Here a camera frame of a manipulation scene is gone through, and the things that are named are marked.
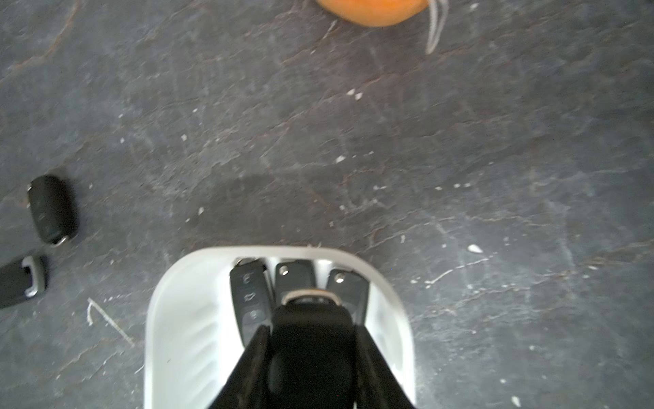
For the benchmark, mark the orange plush toy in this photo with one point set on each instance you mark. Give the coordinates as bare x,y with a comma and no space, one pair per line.
387,13

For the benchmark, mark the white storage box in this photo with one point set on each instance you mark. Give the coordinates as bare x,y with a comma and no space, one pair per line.
192,338

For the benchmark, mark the black car key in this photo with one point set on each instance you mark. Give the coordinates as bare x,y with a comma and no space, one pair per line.
293,276
312,364
52,209
353,290
251,298
22,280

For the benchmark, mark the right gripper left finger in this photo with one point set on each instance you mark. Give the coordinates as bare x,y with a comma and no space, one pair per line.
246,386

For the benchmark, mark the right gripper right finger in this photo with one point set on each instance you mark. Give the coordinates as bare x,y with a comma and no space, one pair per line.
375,387

